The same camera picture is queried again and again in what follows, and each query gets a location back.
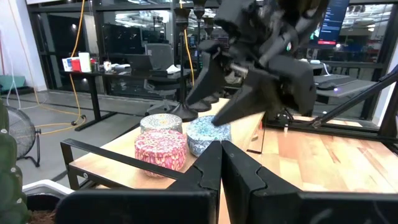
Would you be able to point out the white mug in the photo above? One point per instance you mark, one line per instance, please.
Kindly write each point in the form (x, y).
(107, 67)

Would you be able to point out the red box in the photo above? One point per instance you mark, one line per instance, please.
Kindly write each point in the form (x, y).
(76, 66)

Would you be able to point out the black floor fan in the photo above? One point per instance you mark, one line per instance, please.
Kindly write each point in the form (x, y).
(20, 130)

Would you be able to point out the white speckled bowl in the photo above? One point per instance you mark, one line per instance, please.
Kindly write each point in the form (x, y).
(161, 122)

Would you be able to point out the dark laptop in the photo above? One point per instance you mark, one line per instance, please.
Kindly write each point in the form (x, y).
(138, 62)

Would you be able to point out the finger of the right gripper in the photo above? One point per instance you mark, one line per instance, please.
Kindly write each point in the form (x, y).
(211, 77)
(264, 93)

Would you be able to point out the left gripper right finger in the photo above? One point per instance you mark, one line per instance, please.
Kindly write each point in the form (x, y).
(264, 205)

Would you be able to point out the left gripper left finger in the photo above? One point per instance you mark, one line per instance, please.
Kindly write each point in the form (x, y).
(186, 205)

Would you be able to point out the white and blue box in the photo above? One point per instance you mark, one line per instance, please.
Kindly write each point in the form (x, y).
(66, 64)

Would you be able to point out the white cylindrical container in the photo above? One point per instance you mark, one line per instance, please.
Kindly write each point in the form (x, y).
(84, 62)

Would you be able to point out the black office desk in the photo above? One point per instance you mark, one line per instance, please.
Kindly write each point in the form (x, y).
(342, 85)
(94, 96)

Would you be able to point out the pink patterned candle tin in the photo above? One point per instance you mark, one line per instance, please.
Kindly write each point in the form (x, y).
(161, 152)

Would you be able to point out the medium black candlestick holder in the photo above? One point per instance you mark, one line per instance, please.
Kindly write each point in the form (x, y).
(209, 26)

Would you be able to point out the grey office chair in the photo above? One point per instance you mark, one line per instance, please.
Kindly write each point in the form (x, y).
(158, 56)

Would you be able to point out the blue patterned candle tin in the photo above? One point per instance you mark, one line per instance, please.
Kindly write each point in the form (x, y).
(205, 137)

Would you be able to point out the black aluminium table frame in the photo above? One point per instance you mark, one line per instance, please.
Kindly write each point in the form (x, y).
(351, 102)

